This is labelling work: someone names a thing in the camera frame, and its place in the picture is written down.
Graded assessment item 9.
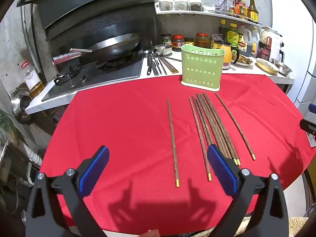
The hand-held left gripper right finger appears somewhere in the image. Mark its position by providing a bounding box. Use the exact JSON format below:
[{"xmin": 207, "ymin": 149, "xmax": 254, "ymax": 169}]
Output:
[{"xmin": 207, "ymin": 144, "xmax": 289, "ymax": 237}]

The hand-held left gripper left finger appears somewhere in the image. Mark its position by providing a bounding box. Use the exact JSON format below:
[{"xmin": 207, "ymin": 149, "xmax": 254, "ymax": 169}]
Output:
[{"xmin": 26, "ymin": 146, "xmax": 110, "ymax": 237}]

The row of brown chopsticks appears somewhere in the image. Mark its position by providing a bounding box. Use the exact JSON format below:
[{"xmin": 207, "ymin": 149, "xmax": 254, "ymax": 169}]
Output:
[{"xmin": 188, "ymin": 93, "xmax": 241, "ymax": 182}]

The green plastic utensil holder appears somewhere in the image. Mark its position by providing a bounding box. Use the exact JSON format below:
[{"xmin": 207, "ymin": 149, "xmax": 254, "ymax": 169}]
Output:
[{"xmin": 180, "ymin": 44, "xmax": 226, "ymax": 87}]

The person's left hand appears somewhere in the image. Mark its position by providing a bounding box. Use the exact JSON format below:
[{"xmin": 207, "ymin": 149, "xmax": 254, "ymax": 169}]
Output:
[{"xmin": 141, "ymin": 229, "xmax": 161, "ymax": 237}]

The white refrigerator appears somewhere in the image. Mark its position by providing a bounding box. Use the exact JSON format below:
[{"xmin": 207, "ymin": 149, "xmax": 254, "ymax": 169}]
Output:
[{"xmin": 294, "ymin": 67, "xmax": 316, "ymax": 109}]

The red tablecloth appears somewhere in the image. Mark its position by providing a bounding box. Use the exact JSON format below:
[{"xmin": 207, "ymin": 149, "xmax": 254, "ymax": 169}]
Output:
[{"xmin": 39, "ymin": 73, "xmax": 316, "ymax": 236}]

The steel bowl with food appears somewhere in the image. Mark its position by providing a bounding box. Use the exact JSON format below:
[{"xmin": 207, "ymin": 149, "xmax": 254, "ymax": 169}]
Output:
[{"xmin": 272, "ymin": 59, "xmax": 293, "ymax": 76}]

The gold-rimmed bowl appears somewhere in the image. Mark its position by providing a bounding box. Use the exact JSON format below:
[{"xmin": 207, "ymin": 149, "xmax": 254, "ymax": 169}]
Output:
[{"xmin": 255, "ymin": 58, "xmax": 279, "ymax": 74}]

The white drain pipe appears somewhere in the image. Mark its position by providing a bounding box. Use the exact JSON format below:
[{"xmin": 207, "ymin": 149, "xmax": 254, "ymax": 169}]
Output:
[{"xmin": 23, "ymin": 143, "xmax": 43, "ymax": 185}]

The white rice cooker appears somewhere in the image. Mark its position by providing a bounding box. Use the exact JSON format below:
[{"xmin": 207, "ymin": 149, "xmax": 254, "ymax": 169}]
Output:
[{"xmin": 262, "ymin": 26, "xmax": 284, "ymax": 62}]

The dark soy sauce jug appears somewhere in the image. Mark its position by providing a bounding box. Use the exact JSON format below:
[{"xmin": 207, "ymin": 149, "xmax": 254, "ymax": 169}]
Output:
[{"xmin": 257, "ymin": 27, "xmax": 272, "ymax": 60}]

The plate of food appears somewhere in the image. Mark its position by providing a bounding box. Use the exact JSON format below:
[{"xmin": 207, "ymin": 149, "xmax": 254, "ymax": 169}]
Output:
[{"xmin": 232, "ymin": 54, "xmax": 254, "ymax": 67}]

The slim oil jug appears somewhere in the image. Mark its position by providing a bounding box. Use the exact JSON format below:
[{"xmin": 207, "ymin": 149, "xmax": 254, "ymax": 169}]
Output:
[{"xmin": 250, "ymin": 27, "xmax": 260, "ymax": 56}]

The beige fluffy rug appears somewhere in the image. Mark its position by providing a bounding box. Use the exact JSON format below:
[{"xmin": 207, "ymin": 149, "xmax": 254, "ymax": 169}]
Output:
[{"xmin": 237, "ymin": 216, "xmax": 311, "ymax": 237}]

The large oil jug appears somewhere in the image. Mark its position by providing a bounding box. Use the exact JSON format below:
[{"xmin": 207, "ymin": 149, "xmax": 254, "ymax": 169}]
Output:
[{"xmin": 237, "ymin": 25, "xmax": 252, "ymax": 53}]

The green speckled bundle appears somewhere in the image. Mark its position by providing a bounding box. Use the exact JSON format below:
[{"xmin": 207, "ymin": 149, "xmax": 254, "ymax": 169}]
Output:
[{"xmin": 0, "ymin": 109, "xmax": 20, "ymax": 149}]

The gas stove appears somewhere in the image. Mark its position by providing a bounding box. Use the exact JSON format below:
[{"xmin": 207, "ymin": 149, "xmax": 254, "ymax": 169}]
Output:
[{"xmin": 41, "ymin": 52, "xmax": 144, "ymax": 102}]

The steel pot lid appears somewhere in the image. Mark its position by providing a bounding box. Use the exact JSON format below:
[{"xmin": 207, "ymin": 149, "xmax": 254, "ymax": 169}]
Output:
[{"xmin": 10, "ymin": 89, "xmax": 34, "ymax": 124}]

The green-label bottle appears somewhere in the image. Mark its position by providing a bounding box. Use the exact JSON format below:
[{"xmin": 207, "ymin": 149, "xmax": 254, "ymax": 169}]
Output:
[{"xmin": 226, "ymin": 23, "xmax": 239, "ymax": 47}]

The clear cooking oil bottle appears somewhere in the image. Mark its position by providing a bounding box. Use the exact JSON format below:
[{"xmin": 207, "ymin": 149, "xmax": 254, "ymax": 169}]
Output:
[{"xmin": 21, "ymin": 60, "xmax": 45, "ymax": 97}]

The tall brown sauce bottle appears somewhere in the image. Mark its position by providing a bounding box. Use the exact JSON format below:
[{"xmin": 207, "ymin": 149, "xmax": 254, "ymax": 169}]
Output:
[{"xmin": 247, "ymin": 0, "xmax": 259, "ymax": 23}]

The bundle of bamboo chopsticks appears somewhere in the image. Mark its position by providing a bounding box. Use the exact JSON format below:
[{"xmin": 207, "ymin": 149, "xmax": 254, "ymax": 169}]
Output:
[{"xmin": 159, "ymin": 56, "xmax": 179, "ymax": 74}]

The dark bottle with yellow cap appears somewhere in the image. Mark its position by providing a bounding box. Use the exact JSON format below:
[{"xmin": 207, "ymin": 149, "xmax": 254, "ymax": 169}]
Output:
[{"xmin": 220, "ymin": 20, "xmax": 228, "ymax": 41}]

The bundle of metal chopsticks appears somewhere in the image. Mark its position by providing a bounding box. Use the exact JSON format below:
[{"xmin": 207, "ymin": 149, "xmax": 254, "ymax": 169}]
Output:
[{"xmin": 151, "ymin": 54, "xmax": 168, "ymax": 76}]

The yellow oil bottle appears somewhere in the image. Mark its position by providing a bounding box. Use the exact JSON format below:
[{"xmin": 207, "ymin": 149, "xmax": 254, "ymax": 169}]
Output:
[{"xmin": 238, "ymin": 0, "xmax": 248, "ymax": 20}]

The steel wok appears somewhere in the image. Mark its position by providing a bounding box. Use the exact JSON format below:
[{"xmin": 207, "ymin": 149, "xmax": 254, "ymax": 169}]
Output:
[{"xmin": 52, "ymin": 33, "xmax": 141, "ymax": 66}]

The red-lidded orange sauce jar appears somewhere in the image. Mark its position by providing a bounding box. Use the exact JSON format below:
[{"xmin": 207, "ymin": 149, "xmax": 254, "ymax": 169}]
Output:
[{"xmin": 196, "ymin": 33, "xmax": 209, "ymax": 48}]

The steel sauce bowl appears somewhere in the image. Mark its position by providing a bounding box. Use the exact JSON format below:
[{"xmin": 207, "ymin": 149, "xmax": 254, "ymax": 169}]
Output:
[{"xmin": 152, "ymin": 44, "xmax": 172, "ymax": 56}]

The red-lidded dark sauce jar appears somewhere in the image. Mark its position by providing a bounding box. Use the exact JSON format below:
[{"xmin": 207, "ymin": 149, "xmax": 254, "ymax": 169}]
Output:
[{"xmin": 172, "ymin": 35, "xmax": 185, "ymax": 52}]

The clear glass jar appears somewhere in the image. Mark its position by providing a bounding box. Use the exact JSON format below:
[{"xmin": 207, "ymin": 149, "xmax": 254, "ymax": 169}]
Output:
[{"xmin": 201, "ymin": 0, "xmax": 216, "ymax": 11}]

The white-lidded spice jar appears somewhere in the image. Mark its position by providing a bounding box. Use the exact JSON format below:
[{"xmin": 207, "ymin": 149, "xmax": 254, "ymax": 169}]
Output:
[
  {"xmin": 174, "ymin": 0, "xmax": 189, "ymax": 11},
  {"xmin": 159, "ymin": 0, "xmax": 173, "ymax": 11},
  {"xmin": 189, "ymin": 0, "xmax": 203, "ymax": 11}
]

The black range hood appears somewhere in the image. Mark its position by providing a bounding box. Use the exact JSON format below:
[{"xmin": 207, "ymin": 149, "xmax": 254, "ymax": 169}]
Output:
[{"xmin": 16, "ymin": 0, "xmax": 157, "ymax": 34}]

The yellow mug with black handle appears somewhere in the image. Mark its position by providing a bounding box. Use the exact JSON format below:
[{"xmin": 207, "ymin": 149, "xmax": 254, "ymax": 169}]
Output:
[{"xmin": 213, "ymin": 40, "xmax": 240, "ymax": 70}]

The steel ladle with black handle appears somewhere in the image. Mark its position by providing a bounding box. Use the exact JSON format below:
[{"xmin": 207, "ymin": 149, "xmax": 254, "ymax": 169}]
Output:
[{"xmin": 144, "ymin": 50, "xmax": 154, "ymax": 76}]

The white wall shelf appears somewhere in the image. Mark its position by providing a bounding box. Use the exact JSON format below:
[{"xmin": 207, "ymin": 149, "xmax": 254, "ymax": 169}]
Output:
[{"xmin": 155, "ymin": 9, "xmax": 263, "ymax": 29}]

